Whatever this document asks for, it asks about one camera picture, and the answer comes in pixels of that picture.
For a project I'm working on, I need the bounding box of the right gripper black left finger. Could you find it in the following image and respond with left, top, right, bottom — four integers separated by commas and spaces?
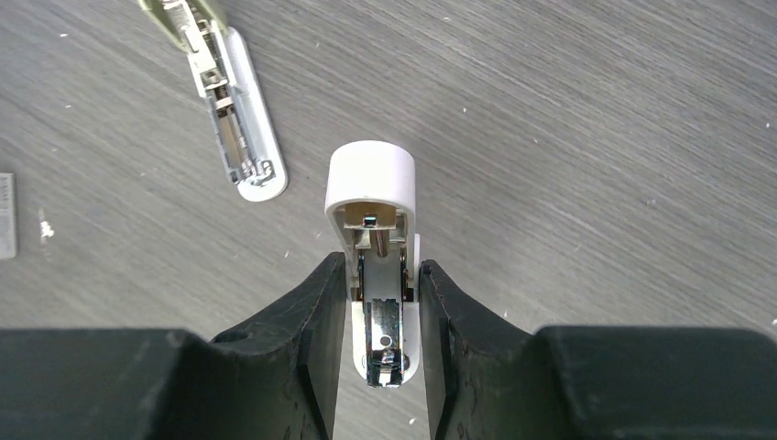
1, 252, 345, 439

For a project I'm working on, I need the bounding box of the olive green white stapler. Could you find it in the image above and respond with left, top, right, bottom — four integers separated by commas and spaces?
138, 0, 289, 203

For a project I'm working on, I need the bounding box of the small white stapler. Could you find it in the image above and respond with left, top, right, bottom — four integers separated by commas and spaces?
324, 140, 421, 388

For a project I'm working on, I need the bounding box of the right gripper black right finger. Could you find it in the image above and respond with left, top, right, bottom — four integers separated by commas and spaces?
420, 260, 776, 439

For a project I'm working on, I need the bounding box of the white staples box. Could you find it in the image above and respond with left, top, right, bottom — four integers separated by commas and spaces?
0, 172, 18, 260

